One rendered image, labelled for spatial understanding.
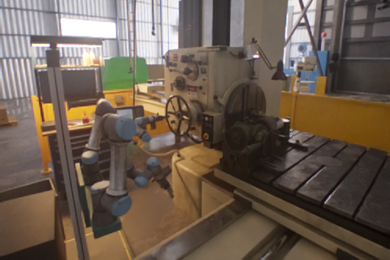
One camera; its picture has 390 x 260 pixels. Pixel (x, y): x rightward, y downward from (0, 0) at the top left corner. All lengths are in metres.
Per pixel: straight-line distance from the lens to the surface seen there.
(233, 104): 1.92
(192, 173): 2.45
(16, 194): 2.87
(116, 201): 1.28
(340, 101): 3.92
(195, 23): 3.08
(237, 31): 2.57
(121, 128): 1.13
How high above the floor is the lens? 1.76
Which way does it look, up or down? 13 degrees down
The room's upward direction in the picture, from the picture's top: straight up
